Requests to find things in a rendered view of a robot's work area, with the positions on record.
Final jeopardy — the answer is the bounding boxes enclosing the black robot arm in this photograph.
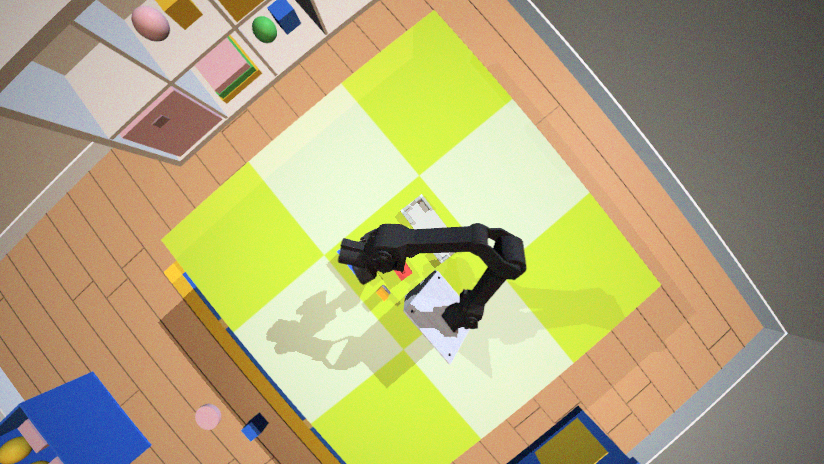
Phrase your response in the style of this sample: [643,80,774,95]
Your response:
[337,223,527,332]

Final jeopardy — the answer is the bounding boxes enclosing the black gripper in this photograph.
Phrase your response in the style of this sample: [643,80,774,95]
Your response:
[352,254,418,285]

